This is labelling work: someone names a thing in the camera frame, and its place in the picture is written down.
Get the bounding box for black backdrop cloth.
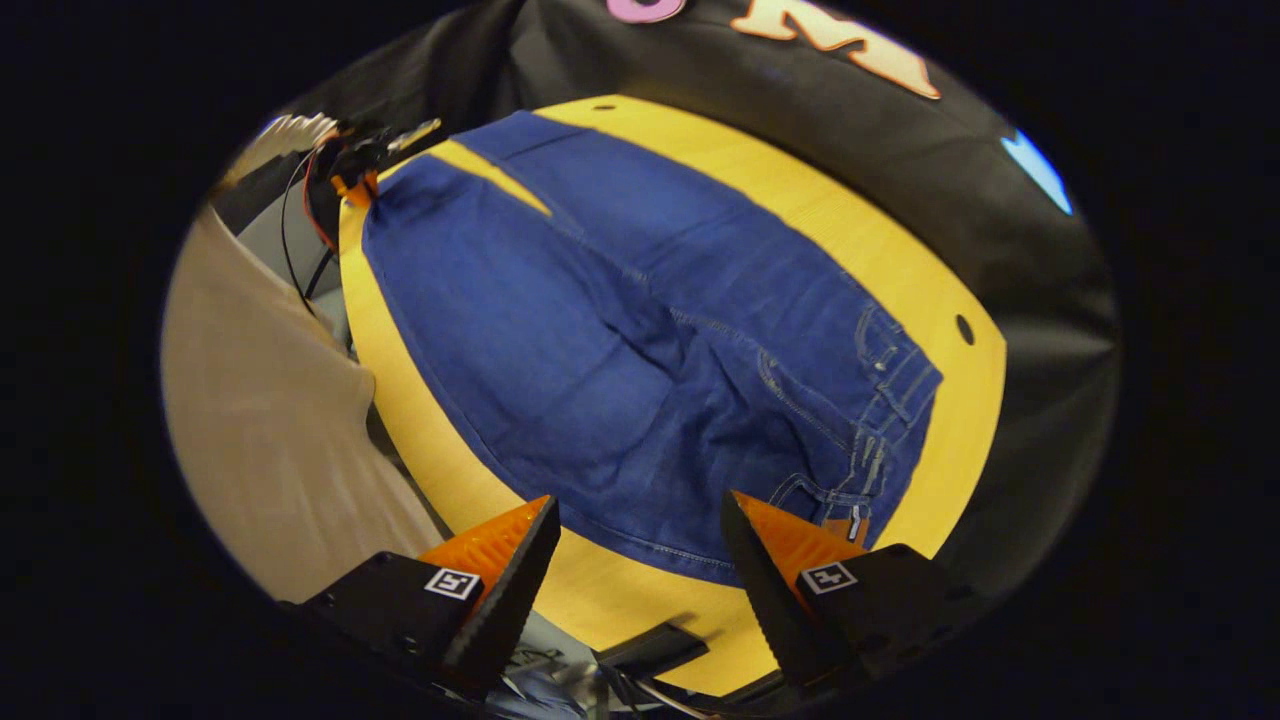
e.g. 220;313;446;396
280;0;1121;601

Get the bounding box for black table clamp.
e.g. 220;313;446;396
598;623;709;679

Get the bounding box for red cable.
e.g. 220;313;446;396
298;148;337;253

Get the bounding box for black cable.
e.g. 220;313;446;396
280;150;336;306

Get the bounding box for blue jeans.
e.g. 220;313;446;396
360;110;944;589

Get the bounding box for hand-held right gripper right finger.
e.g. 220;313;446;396
720;490;991;699

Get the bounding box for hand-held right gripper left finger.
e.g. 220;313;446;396
280;495;563;693

